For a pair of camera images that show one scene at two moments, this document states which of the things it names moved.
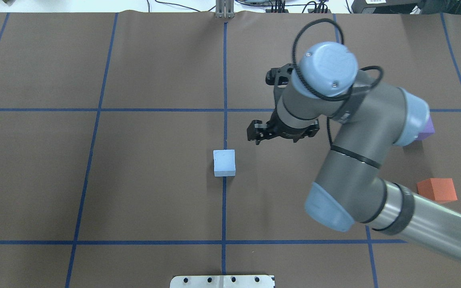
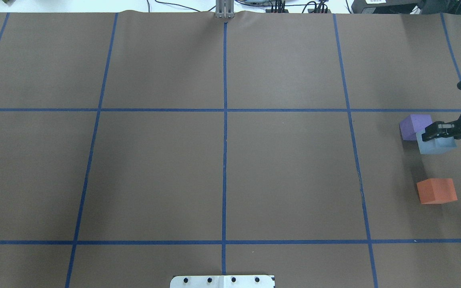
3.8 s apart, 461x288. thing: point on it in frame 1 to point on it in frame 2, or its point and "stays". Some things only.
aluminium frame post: x=225 y=9 stays
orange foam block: x=440 y=190 stays
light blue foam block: x=224 y=164 to x=440 y=145
